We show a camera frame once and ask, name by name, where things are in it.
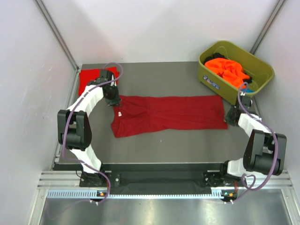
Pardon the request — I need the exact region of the dark red t-shirt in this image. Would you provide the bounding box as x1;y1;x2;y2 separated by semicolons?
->
111;95;228;138

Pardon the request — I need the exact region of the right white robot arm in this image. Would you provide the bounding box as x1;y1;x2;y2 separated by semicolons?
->
203;96;287;187

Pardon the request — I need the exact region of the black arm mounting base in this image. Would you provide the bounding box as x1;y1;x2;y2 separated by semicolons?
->
79;163;249;195

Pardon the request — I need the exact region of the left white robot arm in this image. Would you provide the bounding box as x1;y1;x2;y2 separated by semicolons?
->
57;67;121;186

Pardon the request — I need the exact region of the folded bright red t-shirt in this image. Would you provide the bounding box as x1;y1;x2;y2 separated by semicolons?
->
78;66;120;96

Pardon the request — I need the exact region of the blue garment in bin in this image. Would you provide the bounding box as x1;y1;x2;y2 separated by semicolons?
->
241;88;254;93

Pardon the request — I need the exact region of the orange t-shirt in bin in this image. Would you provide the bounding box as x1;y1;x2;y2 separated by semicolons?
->
204;58;252;88

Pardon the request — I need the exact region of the olive green plastic bin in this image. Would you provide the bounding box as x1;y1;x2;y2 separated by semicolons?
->
197;41;275;105

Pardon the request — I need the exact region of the black garment in bin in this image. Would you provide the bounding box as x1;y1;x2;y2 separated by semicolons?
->
204;52;227;64

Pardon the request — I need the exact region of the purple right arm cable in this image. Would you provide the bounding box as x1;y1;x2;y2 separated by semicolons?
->
203;82;279;204

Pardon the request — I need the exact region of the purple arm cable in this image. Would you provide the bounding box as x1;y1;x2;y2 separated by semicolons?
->
203;82;279;204
61;62;124;206

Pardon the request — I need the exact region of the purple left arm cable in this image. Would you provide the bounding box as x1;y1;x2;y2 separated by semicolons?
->
61;62;124;206

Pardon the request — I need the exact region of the left aluminium frame post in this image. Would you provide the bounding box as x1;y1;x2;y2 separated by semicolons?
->
34;0;79;71

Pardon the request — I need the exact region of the aluminium frame post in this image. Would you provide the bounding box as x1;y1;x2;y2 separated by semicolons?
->
250;0;287;55
34;0;79;71

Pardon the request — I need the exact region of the right aluminium frame post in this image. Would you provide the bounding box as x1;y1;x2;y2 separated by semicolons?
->
250;0;287;55

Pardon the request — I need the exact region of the slotted grey cable duct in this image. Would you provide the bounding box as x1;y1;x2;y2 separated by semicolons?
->
47;189;224;199

